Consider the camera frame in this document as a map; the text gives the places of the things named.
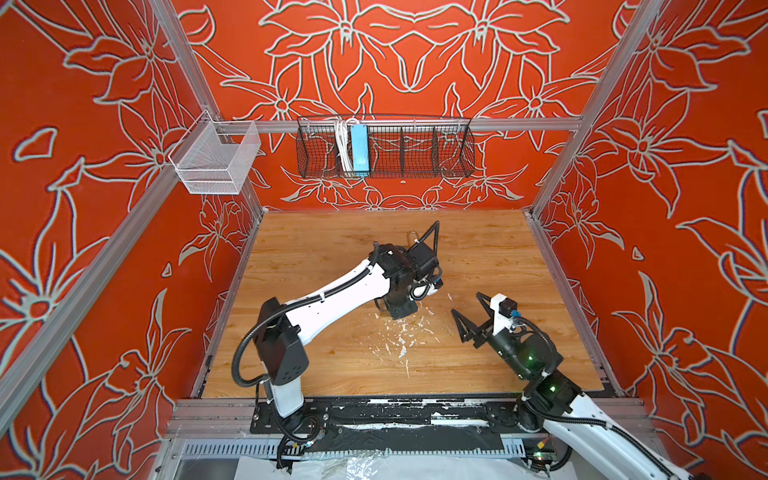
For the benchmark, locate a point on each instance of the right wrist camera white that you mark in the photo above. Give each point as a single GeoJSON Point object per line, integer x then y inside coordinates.
{"type": "Point", "coordinates": [504, 313]}

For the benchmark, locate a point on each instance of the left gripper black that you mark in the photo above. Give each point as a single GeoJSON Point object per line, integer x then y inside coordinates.
{"type": "Point", "coordinates": [399, 310]}

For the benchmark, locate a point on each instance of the blue white box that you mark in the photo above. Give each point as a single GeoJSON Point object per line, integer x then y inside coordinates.
{"type": "Point", "coordinates": [360, 149]}

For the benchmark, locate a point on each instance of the aluminium frame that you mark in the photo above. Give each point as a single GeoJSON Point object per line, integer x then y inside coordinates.
{"type": "Point", "coordinates": [195, 117]}

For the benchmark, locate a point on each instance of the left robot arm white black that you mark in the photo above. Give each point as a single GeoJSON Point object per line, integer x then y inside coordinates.
{"type": "Point", "coordinates": [274, 350]}

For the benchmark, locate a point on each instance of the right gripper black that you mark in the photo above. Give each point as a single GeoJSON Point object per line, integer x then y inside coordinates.
{"type": "Point", "coordinates": [476, 333]}

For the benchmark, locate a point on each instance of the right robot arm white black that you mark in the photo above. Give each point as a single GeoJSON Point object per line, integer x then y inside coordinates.
{"type": "Point", "coordinates": [551, 402]}

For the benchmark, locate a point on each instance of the clear plastic bin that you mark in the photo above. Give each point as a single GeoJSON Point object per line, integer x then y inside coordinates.
{"type": "Point", "coordinates": [215, 158]}

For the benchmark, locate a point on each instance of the black wire basket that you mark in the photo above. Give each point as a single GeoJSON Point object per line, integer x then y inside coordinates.
{"type": "Point", "coordinates": [400, 147]}

